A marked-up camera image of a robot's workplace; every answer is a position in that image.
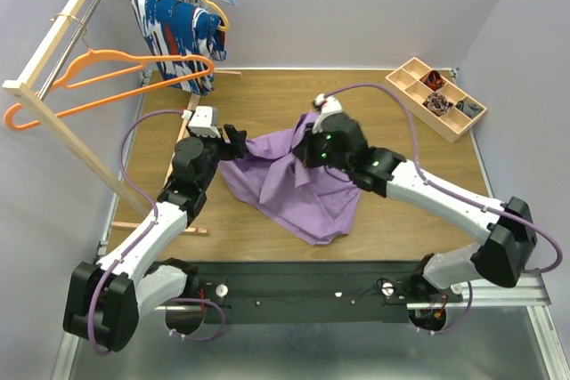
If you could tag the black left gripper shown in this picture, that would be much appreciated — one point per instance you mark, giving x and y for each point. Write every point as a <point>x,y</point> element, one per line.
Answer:
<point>236,149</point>

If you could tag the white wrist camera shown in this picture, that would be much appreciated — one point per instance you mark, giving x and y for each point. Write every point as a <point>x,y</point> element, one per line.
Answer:
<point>202,121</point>
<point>325,106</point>

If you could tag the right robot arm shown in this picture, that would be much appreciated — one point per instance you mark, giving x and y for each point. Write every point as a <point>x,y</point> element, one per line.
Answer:
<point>503,239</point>

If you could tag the wooden compartment tray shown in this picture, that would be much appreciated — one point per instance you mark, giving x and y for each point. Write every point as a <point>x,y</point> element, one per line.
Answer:
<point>405,80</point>

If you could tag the purple trousers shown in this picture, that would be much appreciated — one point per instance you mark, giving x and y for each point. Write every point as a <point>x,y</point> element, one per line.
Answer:
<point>316,205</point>

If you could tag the patterned rolled item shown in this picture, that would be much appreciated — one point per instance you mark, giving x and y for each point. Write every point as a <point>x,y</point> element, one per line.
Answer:
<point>437,104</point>

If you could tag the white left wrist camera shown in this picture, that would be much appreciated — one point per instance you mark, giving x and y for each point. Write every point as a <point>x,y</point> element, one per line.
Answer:
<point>202,121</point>

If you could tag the wooden clothes rack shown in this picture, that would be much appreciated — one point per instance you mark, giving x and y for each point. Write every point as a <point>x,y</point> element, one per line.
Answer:
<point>21,89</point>

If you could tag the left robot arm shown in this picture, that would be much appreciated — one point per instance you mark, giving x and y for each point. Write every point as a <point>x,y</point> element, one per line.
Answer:
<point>106,299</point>

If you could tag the blue white patterned garment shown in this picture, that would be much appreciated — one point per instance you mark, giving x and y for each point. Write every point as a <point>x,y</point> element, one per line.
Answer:
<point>173,27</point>

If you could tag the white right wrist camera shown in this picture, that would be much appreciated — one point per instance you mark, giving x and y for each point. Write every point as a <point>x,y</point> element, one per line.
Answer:
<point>325,106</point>

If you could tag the black mounting base plate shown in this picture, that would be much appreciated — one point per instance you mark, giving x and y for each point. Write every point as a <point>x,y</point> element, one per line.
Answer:
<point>295,293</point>

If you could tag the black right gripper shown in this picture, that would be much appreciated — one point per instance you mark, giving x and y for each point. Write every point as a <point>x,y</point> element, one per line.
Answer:
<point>305,149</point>

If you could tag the red black rolled item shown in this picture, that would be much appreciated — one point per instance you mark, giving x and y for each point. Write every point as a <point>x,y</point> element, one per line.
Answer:
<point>433,80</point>

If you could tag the aluminium rail frame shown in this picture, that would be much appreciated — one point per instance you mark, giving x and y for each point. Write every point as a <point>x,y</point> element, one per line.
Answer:
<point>326,148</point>

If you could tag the metal hanging rod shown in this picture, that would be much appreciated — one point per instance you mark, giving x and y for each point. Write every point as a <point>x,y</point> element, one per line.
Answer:
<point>77,35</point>

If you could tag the grey rolled item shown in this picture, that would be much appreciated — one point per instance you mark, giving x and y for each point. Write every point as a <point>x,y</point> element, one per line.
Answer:
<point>469,109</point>

